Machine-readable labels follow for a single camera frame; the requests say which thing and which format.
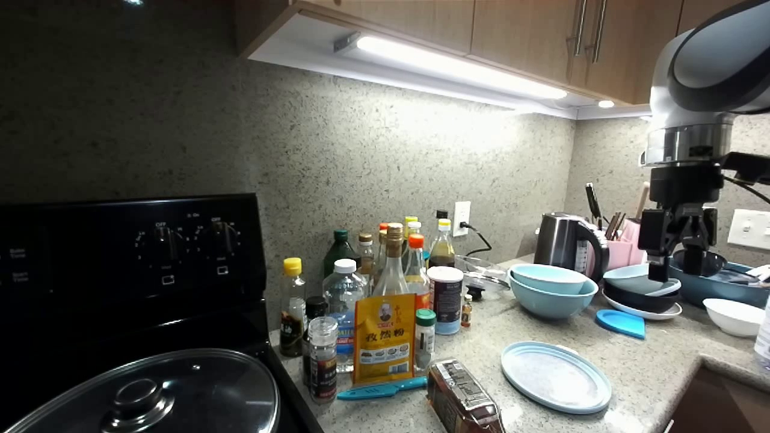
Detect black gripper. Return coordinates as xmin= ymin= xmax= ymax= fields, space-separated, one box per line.
xmin=638 ymin=163 xmax=727 ymax=284

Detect pale blue plastic bowl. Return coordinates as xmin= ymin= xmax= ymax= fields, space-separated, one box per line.
xmin=505 ymin=263 xmax=596 ymax=296

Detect white ceramic bowl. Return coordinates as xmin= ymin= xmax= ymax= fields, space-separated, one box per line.
xmin=700 ymin=296 xmax=767 ymax=340

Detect light blue round plate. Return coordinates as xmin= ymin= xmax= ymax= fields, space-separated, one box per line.
xmin=498 ymin=340 xmax=616 ymax=420

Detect pink knife block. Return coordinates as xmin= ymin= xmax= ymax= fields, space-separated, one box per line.
xmin=604 ymin=216 xmax=650 ymax=272

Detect blue dish tray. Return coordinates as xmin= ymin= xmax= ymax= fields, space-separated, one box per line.
xmin=668 ymin=261 xmax=770 ymax=310

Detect dark steel pan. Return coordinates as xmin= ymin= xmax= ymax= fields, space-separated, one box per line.
xmin=602 ymin=291 xmax=687 ymax=326

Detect blue plastic scraper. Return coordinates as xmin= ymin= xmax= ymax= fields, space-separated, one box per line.
xmin=595 ymin=308 xmax=650 ymax=343

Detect black electric kettle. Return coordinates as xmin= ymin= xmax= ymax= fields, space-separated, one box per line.
xmin=535 ymin=213 xmax=612 ymax=284

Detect brown lower cabinet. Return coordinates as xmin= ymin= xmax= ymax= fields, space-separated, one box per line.
xmin=661 ymin=364 xmax=770 ymax=433

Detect orange capped oil bottle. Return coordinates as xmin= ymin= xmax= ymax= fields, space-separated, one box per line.
xmin=405 ymin=232 xmax=434 ymax=314

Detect yellow capped pale bottle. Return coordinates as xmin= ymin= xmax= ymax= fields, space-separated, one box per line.
xmin=399 ymin=213 xmax=424 ymax=246

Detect green capped spice jar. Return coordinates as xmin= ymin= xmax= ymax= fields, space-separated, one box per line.
xmin=411 ymin=308 xmax=439 ymax=370

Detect under cabinet strip light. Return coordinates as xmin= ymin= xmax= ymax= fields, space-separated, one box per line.
xmin=332 ymin=31 xmax=570 ymax=103

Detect tall clear bottle brown stopper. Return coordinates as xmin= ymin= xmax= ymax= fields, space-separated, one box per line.
xmin=370 ymin=221 xmax=411 ymax=299

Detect yellow seasoning packet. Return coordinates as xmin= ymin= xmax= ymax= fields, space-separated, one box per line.
xmin=351 ymin=291 xmax=418 ymax=387

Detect brown capped glass bottle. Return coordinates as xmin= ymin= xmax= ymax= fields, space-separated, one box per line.
xmin=353 ymin=232 xmax=380 ymax=284

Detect green glass bottle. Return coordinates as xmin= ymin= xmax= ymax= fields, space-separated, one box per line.
xmin=321 ymin=228 xmax=362 ymax=279

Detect white capped clear water bottle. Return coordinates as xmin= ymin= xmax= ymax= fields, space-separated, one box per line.
xmin=321 ymin=258 xmax=369 ymax=375

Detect yellow capped dark sauce bottle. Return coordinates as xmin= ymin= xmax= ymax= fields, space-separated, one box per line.
xmin=277 ymin=256 xmax=310 ymax=361

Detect glass pot lid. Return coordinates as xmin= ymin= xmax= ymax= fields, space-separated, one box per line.
xmin=2 ymin=345 xmax=283 ymax=433

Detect black kitchen stove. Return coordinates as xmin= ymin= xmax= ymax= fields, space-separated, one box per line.
xmin=0 ymin=190 xmax=324 ymax=433

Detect brown handled knife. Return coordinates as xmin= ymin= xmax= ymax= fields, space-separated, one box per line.
xmin=635 ymin=183 xmax=653 ymax=224

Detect white wall switch plate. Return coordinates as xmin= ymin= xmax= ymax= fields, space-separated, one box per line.
xmin=725 ymin=208 xmax=770 ymax=254

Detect black handled knife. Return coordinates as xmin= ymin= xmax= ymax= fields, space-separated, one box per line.
xmin=583 ymin=180 xmax=606 ymax=228

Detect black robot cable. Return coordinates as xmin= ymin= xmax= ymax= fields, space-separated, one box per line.
xmin=720 ymin=150 xmax=770 ymax=208

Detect black plug and cable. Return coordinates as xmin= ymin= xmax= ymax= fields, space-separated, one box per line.
xmin=460 ymin=221 xmax=496 ymax=261

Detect white wall outlet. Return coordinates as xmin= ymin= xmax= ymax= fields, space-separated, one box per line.
xmin=450 ymin=199 xmax=474 ymax=242

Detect metal cabinet handles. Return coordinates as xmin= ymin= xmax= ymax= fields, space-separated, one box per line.
xmin=566 ymin=0 xmax=614 ymax=66

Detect wooden wall cabinet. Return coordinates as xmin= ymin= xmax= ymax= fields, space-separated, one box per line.
xmin=233 ymin=0 xmax=770 ymax=124

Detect blue handled spatula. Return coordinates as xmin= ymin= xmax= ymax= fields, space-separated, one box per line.
xmin=334 ymin=374 xmax=430 ymax=404

